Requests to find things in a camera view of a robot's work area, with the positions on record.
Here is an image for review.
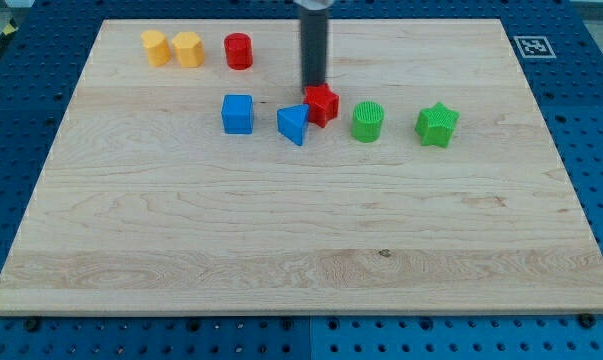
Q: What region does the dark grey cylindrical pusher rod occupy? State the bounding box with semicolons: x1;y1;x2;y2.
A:
299;7;328;89

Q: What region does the silver rod mount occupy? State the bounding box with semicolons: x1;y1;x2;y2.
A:
294;0;334;10

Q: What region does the red star block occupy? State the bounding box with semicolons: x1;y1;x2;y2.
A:
303;83;339;128

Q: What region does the green star block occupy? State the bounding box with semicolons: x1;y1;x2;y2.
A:
415;102;460;148

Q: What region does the red cylinder block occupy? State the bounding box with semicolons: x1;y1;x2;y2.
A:
224;33;253;70

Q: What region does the blue triangle block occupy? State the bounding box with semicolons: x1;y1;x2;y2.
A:
277;104;310;146

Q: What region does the green cylinder block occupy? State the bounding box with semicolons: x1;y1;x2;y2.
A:
351;101;384;143

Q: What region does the blue cube block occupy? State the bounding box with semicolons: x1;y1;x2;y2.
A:
221;94;254;134

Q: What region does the yellow hexagon block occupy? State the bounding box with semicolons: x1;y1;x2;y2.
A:
172;32;205;68

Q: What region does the yellow rounded block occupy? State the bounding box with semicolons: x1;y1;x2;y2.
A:
141;30;172;67

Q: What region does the light wooden board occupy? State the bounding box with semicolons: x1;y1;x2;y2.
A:
0;19;603;317

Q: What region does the white fiducial marker tag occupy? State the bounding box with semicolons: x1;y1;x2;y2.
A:
514;35;556;59

